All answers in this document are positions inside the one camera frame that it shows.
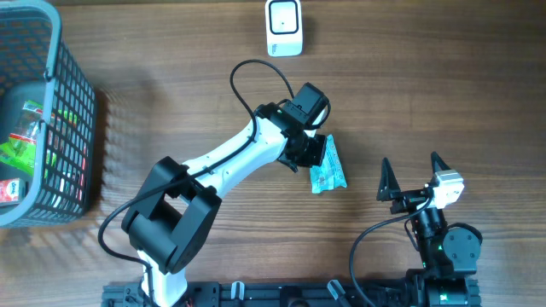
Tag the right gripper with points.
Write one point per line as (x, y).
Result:
(389, 182)

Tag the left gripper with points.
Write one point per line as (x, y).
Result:
(315, 160)

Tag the teal white snack packet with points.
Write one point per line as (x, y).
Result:
(329, 175)

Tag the green snack bag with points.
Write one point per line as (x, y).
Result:
(19, 151)

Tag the red small box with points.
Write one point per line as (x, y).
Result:
(11, 191)

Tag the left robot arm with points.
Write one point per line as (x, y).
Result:
(178, 203)

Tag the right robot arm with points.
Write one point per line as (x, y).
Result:
(449, 252)

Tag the white barcode scanner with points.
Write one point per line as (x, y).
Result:
(284, 28)

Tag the grey plastic shopping basket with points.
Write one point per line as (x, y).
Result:
(37, 65)

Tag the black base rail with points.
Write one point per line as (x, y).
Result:
(394, 293)

